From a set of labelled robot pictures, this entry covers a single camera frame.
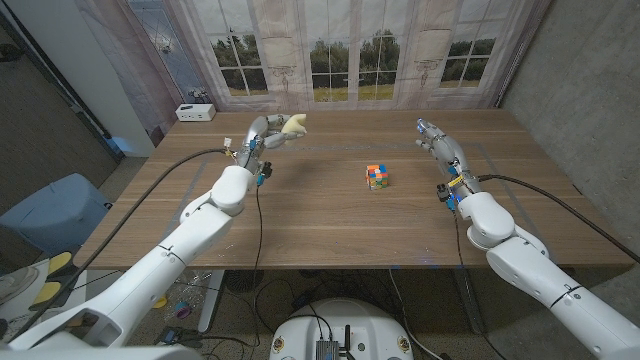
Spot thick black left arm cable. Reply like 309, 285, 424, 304
7, 137, 236, 344

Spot black round floor base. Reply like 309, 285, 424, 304
223, 269, 265, 295

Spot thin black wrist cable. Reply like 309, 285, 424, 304
249, 184, 265, 349
452, 210, 496, 360

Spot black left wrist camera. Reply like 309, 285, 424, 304
256, 160, 274, 187

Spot white floor cable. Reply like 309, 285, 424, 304
388, 268, 444, 360

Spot blue chair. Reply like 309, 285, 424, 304
0, 173, 112, 256

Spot white sneaker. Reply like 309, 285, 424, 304
0, 267, 39, 306

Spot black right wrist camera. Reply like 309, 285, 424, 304
436, 183, 459, 212

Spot yellow sponge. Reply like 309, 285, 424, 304
280, 113, 308, 139

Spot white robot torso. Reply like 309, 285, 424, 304
269, 298, 415, 360

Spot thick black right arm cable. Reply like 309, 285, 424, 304
477, 173, 640, 265

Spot printed window backdrop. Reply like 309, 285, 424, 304
74, 0, 554, 146

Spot dark grey table leg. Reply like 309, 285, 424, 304
452, 267, 486, 335

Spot black pedal with yellow pads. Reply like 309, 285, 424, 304
27, 251, 81, 312

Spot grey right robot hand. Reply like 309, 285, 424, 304
414, 117, 484, 200

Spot thin black left wrist cable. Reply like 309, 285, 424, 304
249, 184, 265, 349

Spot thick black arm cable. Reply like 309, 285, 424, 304
477, 173, 640, 265
7, 137, 236, 344

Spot white table leg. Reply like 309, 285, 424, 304
197, 269, 226, 334

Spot blue and black floor device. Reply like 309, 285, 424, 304
154, 327, 204, 349

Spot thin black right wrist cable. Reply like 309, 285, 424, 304
452, 210, 496, 360

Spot white power strip box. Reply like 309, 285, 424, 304
175, 103, 217, 122

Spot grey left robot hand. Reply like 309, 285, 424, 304
233, 113, 301, 174

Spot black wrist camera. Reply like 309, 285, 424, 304
256, 160, 274, 187
436, 183, 459, 212

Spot multicoloured Rubik's cube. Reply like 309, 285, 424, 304
365, 164, 390, 191

